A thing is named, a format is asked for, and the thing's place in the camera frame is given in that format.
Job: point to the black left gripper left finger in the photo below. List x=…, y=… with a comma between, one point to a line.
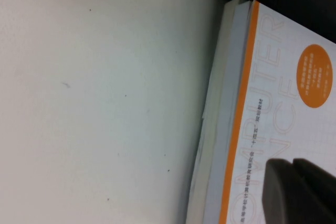
x=286, y=197

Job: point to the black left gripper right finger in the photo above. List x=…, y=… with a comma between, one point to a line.
x=319, y=179

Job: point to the white orange ROS2 book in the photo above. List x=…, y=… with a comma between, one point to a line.
x=273, y=82

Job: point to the white car suspension book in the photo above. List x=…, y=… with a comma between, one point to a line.
x=210, y=140

